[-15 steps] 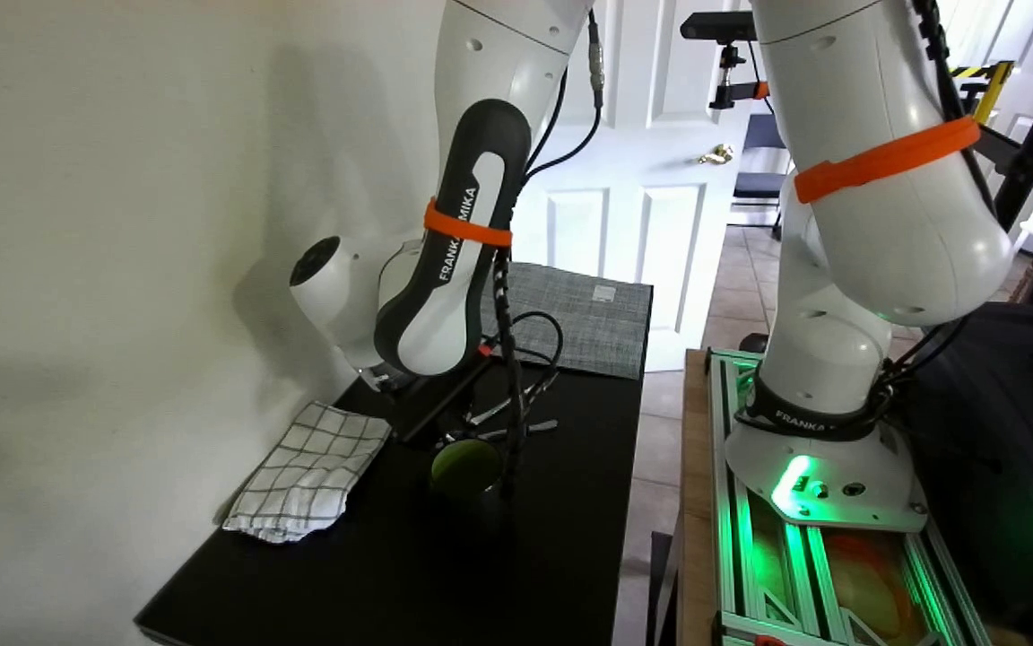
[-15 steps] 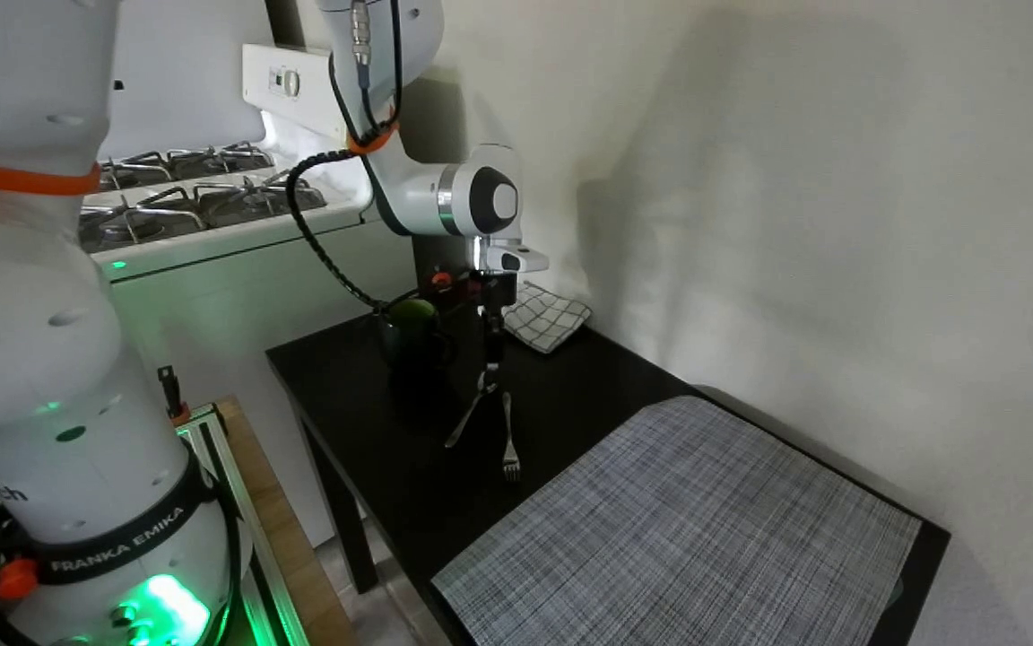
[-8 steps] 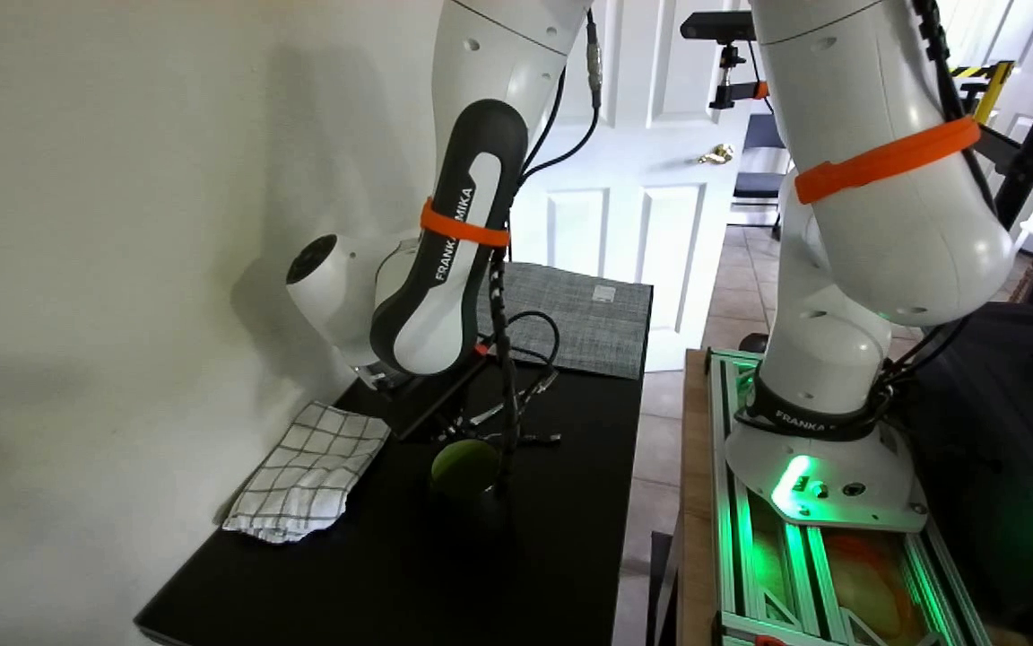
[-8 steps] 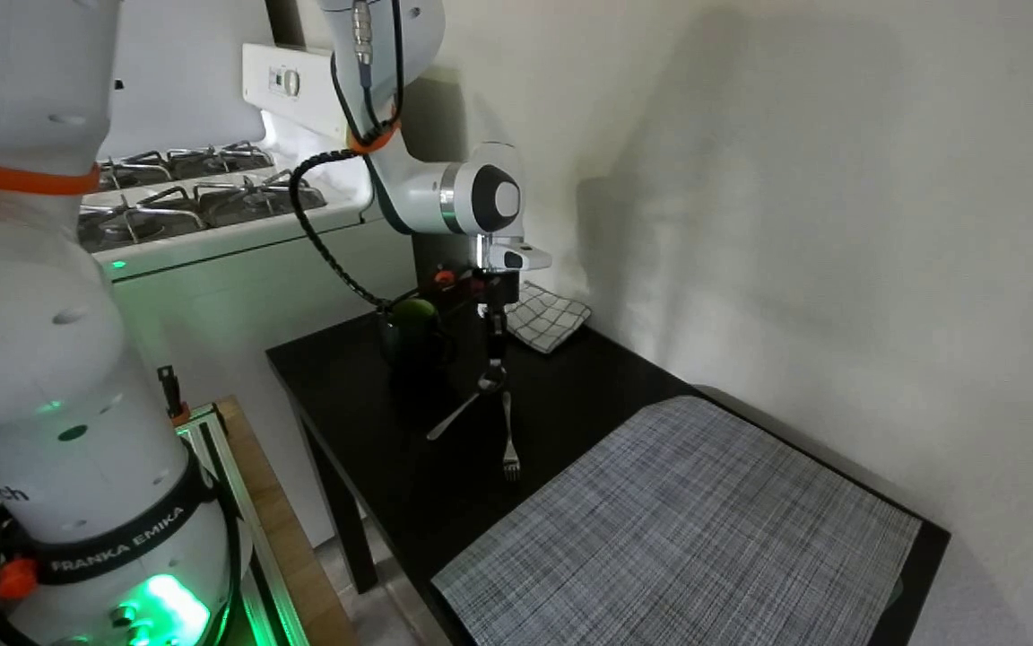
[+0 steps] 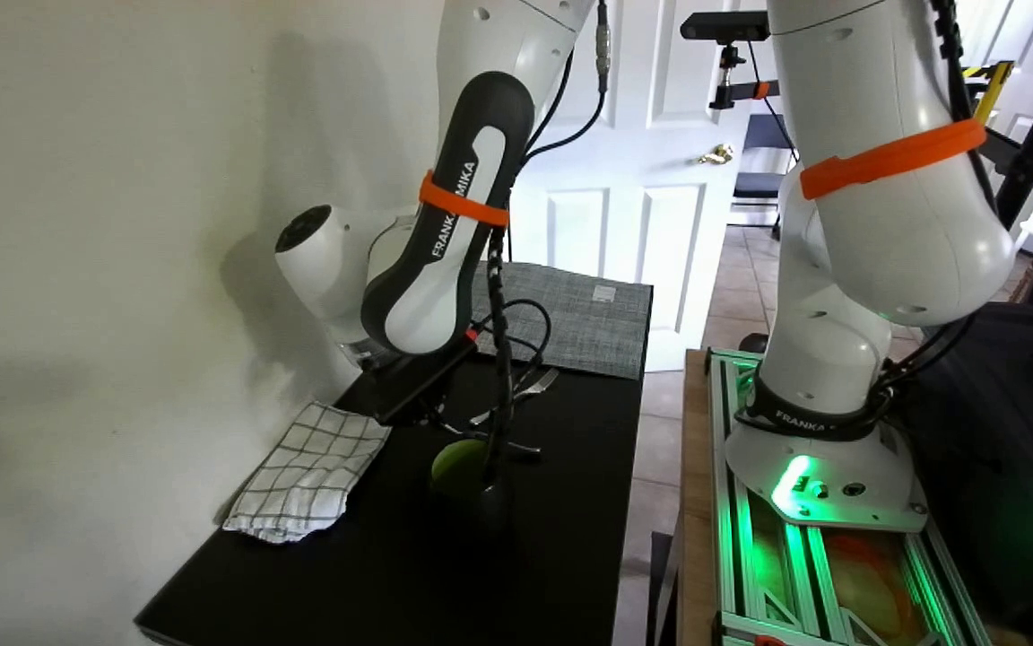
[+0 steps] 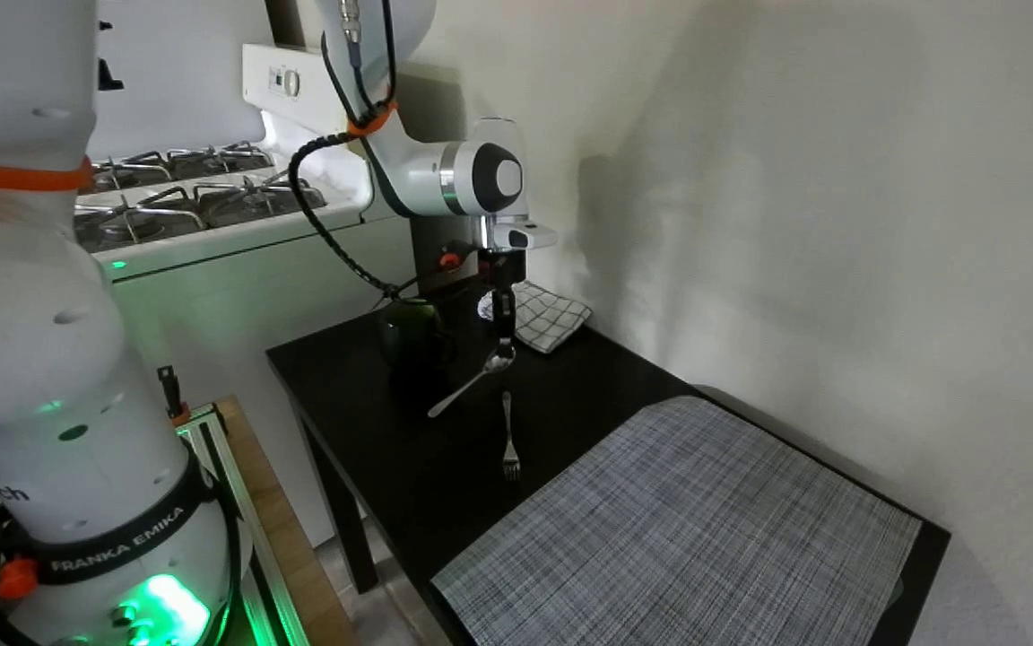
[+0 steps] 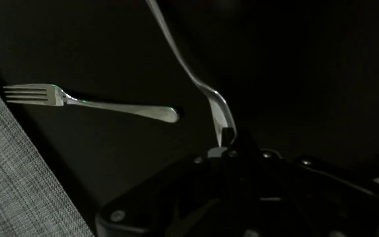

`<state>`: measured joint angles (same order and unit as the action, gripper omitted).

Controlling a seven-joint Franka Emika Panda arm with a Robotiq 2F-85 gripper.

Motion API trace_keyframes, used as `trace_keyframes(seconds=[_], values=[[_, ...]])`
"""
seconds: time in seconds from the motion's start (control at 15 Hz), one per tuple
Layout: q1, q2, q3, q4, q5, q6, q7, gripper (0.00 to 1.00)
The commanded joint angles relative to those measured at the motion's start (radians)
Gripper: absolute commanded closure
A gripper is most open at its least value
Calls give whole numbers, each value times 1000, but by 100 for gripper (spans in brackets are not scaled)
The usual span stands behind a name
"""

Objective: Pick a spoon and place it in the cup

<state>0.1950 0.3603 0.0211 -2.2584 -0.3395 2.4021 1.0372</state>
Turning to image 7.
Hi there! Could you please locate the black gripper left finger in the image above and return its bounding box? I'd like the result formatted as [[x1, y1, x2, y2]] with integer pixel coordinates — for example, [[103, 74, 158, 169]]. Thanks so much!
[[96, 147, 236, 237]]

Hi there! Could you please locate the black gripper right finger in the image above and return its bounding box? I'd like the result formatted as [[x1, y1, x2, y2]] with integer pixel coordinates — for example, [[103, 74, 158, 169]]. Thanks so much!
[[221, 127, 379, 237]]

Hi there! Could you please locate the silver metal spoon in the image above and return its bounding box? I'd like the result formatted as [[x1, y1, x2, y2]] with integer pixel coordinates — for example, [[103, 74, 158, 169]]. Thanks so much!
[[145, 0, 238, 149]]

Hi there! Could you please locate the silver metal fork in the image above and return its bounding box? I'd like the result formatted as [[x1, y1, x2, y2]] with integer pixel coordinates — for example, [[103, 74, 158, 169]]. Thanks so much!
[[3, 83, 182, 126]]

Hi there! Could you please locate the grey woven placemat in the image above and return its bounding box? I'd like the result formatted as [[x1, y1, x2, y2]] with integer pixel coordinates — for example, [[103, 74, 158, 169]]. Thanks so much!
[[0, 68, 95, 237]]

